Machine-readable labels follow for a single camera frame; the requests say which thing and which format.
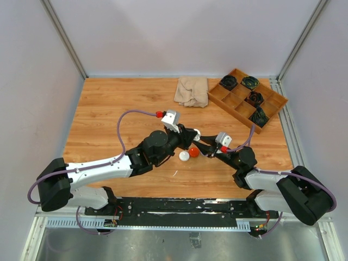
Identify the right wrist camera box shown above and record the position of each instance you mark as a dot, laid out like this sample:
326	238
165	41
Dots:
223	139

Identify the dark rolled sock bottom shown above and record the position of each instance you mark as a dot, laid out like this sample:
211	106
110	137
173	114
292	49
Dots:
259	117

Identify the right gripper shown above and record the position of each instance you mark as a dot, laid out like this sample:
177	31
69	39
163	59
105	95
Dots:
206	149

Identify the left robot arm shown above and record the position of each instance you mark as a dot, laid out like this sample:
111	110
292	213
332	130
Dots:
61	184

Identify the wooden compartment tray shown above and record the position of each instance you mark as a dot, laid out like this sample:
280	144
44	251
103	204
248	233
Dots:
236	102

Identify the beige folded cloth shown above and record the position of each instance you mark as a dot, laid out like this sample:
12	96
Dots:
192	92

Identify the dark rolled sock top-left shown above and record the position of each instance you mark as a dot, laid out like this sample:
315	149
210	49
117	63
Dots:
229	82

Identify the dark rolled sock top-right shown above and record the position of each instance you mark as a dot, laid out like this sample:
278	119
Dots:
250	82

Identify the white round case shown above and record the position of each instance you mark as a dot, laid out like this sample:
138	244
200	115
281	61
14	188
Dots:
198	135

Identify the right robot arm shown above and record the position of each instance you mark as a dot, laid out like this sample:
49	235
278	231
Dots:
295	191

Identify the white earbud charging case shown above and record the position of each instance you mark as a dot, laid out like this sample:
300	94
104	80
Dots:
184	156

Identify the orange round case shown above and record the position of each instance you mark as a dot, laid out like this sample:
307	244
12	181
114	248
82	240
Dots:
194	152

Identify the dark rolled sock middle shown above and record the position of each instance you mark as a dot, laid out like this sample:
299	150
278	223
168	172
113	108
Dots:
254	98

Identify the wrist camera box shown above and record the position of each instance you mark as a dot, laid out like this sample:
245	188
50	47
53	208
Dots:
223	139
170	120

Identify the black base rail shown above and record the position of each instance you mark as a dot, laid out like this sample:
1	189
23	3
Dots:
151	212

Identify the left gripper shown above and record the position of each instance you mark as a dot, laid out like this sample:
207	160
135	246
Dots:
186	136

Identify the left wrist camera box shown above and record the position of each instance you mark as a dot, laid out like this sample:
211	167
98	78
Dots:
170	120

